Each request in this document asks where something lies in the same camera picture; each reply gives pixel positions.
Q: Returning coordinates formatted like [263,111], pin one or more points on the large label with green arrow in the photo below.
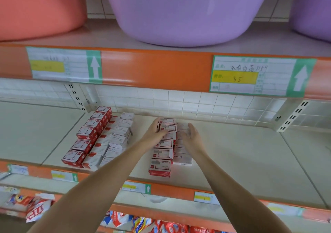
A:
[64,64]
[261,76]

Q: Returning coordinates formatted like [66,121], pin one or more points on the pile of small colourful packets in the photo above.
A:
[39,209]

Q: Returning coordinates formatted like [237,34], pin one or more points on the small price label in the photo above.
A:
[64,175]
[285,210]
[207,197]
[136,187]
[18,169]

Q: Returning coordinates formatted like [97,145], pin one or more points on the person's right hand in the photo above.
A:
[195,139]

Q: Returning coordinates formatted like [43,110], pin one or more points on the person's left forearm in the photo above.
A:
[88,194]

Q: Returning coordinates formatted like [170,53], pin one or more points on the person's right forearm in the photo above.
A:
[243,199]

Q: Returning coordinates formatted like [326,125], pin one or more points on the white perforated shelf upright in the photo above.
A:
[76,97]
[292,116]

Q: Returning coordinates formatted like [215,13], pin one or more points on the orange plastic basin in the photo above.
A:
[39,8]

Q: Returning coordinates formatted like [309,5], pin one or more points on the person's left hand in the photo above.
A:
[152,134]

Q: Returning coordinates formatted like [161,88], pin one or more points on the purple plastic basin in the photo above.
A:
[313,8]
[186,10]

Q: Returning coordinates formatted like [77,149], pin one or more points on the white shelf with orange edges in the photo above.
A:
[31,132]

